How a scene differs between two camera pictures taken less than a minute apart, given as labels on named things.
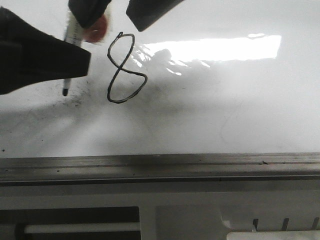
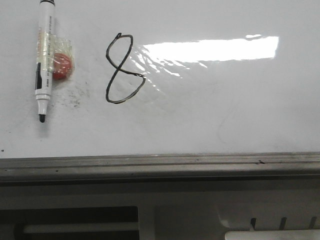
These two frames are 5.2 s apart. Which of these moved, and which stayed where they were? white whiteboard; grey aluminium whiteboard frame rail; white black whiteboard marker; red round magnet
Moved: red round magnet; white black whiteboard marker
Stayed: white whiteboard; grey aluminium whiteboard frame rail
